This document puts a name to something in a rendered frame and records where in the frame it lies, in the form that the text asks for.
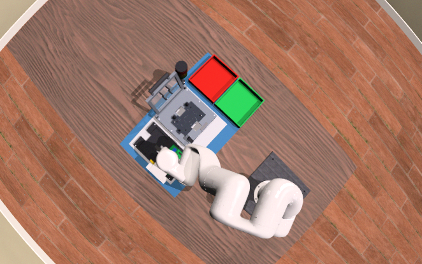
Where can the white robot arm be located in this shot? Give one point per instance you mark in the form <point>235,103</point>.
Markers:
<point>278,201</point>

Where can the green square bin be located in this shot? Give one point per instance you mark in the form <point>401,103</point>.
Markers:
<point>238,102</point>

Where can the red bin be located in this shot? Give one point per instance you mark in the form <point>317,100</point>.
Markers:
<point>213,78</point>

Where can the green circuit board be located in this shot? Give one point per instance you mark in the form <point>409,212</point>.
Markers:
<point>176,150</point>

